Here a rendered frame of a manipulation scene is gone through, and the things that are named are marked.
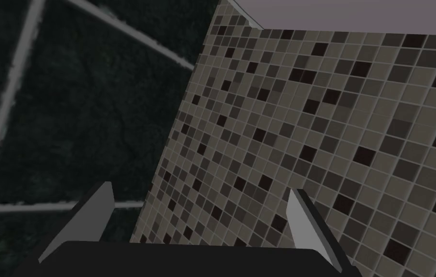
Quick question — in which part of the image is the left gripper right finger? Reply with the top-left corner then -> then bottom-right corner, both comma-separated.
286,188 -> 353,273

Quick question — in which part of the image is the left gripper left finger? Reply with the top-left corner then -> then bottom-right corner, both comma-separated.
38,181 -> 115,264

